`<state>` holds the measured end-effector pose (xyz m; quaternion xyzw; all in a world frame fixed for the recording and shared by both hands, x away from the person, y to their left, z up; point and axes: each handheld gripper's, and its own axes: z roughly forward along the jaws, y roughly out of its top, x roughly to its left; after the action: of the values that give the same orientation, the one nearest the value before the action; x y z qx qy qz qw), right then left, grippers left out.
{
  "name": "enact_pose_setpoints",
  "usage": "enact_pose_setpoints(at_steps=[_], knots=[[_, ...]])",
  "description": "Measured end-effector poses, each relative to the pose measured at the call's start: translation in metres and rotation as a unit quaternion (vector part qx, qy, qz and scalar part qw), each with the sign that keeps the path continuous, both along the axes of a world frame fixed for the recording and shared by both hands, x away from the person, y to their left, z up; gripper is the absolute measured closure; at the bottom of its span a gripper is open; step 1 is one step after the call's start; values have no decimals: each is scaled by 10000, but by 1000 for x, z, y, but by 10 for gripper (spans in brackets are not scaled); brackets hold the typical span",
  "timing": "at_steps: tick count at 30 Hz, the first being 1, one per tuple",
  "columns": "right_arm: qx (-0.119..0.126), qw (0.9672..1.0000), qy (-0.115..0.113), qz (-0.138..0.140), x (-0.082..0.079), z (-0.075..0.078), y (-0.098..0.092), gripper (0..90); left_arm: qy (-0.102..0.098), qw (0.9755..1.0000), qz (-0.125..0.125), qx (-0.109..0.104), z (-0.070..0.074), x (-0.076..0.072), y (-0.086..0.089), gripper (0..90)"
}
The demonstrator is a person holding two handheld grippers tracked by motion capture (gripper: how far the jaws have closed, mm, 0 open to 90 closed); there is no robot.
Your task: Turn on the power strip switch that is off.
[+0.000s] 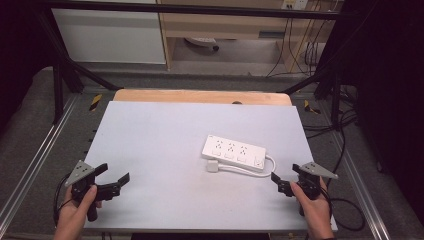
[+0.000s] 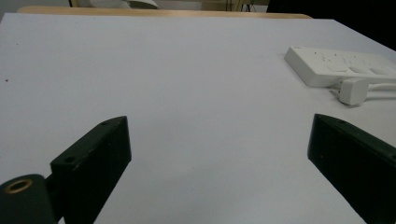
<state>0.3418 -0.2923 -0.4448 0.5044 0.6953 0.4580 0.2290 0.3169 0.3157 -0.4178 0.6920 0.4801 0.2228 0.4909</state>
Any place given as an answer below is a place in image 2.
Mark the white cable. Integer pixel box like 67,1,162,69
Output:
366,81,396,92

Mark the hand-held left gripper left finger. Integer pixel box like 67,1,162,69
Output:
49,116,133,224

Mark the white power strip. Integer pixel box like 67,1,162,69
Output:
283,46,396,89

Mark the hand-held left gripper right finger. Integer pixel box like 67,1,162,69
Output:
307,113,396,224

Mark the white plug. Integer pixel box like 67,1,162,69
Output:
338,77,371,106

